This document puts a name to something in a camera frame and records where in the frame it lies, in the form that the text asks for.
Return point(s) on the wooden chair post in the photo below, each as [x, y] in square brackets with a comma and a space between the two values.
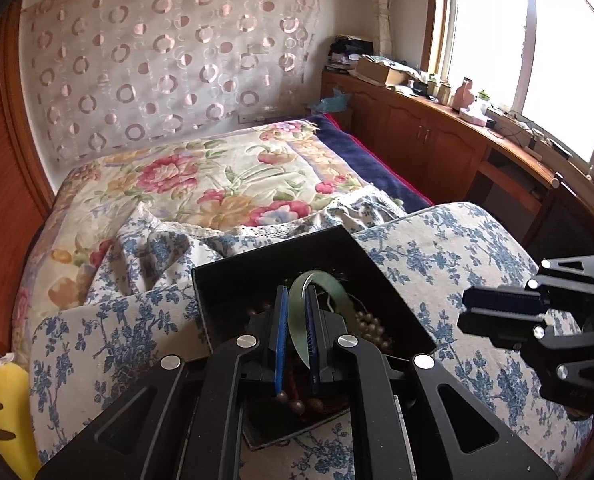
[544, 210]

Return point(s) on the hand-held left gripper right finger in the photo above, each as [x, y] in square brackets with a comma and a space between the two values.
[313, 340]

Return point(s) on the wooden framed window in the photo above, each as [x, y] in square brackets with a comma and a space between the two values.
[527, 60]

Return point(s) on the patterned window curtain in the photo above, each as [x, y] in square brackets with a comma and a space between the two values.
[379, 5]

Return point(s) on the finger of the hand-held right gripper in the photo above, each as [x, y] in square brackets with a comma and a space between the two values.
[502, 301]
[502, 330]

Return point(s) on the pink tissue box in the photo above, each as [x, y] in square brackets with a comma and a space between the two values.
[473, 117]

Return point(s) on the blue floral lace-trimmed cloth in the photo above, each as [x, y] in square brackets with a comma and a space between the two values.
[152, 255]

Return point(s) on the green jade bangle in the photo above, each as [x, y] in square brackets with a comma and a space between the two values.
[297, 330]

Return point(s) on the small jars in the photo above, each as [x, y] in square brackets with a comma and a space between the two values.
[439, 89]

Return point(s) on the black square box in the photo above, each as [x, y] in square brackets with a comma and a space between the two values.
[257, 275]

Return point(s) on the yellow plush toy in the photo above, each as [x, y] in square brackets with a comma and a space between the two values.
[4, 410]

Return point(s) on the navy blue blanket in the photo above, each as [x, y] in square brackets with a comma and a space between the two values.
[372, 165]

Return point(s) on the blue floral white cloth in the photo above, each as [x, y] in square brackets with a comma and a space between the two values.
[477, 240]

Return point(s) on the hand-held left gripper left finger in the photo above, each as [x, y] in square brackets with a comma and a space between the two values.
[281, 340]

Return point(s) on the teal plastic bag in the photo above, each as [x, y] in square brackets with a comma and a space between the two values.
[329, 100]

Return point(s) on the circle patterned wall cloth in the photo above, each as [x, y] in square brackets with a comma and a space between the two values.
[167, 60]

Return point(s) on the long wooden cabinet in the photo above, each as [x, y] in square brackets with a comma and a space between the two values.
[427, 130]

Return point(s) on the green capped bottle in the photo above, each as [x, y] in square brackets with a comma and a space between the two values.
[484, 97]

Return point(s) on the cardboard box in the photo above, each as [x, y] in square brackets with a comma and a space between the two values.
[382, 71]

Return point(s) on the pink floral quilt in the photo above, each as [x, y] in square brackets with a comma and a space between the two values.
[187, 180]

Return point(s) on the wall socket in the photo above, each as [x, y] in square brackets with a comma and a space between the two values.
[246, 117]

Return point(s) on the pink figurine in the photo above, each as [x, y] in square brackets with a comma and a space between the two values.
[464, 95]

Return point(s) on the pile of dark clothes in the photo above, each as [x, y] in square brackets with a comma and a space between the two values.
[349, 50]

